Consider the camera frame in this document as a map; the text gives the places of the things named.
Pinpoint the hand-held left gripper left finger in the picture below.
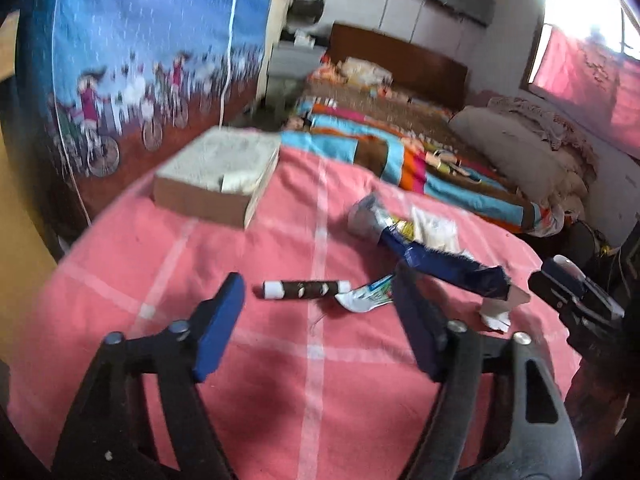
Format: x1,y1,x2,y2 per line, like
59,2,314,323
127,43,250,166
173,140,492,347
50,272,247,480

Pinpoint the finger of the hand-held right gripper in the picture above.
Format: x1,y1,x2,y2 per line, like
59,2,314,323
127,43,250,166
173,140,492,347
528,255,626,323

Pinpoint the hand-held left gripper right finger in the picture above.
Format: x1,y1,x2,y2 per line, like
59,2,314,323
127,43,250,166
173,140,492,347
392,265,583,480

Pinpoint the brown white candy roll wrapper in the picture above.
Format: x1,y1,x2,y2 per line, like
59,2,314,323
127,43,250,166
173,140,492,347
261,278,352,301

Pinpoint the white blue torn wrapper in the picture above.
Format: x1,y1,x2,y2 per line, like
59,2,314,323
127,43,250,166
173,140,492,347
334,275,401,313

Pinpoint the dark blue snack wrapper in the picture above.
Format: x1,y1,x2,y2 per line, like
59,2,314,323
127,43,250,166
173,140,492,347
377,225,508,301

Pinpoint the white paper scrap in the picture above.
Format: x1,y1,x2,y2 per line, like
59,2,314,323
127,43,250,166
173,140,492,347
477,287,532,333

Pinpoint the clear plastic bag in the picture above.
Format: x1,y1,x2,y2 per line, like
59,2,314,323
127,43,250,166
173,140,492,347
410,207,461,253

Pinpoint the beige folded quilt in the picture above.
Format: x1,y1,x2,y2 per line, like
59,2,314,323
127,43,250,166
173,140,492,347
545,145,593,203

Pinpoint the silver crumpled wrapper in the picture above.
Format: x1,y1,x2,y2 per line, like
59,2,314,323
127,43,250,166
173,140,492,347
347,194,401,238

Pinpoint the beige pillow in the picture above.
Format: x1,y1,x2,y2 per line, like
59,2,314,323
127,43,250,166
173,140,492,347
447,106,586,201

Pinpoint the brown tissue box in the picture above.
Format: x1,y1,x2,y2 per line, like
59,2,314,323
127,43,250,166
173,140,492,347
152,126,282,231

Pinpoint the colourful striped blanket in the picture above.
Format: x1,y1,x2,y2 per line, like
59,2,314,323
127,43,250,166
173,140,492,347
280,67,566,236

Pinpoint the pink curtain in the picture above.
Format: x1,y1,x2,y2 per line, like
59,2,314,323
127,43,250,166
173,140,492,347
532,25,640,146

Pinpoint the brown patterned bedsheet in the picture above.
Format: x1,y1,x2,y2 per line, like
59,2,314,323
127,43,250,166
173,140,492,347
300,80,501,171

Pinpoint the cream crumpled cloth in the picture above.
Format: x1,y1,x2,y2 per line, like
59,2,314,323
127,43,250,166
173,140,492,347
340,57,393,88

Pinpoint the brown wooden headboard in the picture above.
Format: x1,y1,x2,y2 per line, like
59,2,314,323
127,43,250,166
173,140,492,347
330,22,468,111

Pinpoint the white nightstand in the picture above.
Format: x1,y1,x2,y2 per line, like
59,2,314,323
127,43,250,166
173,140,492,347
267,42,328,106

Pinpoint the cream cabinet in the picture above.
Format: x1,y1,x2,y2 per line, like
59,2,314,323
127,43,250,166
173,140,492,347
257,0,296,106

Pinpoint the blue printed fabric wardrobe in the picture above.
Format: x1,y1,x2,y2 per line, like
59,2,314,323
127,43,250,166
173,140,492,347
15,0,286,241

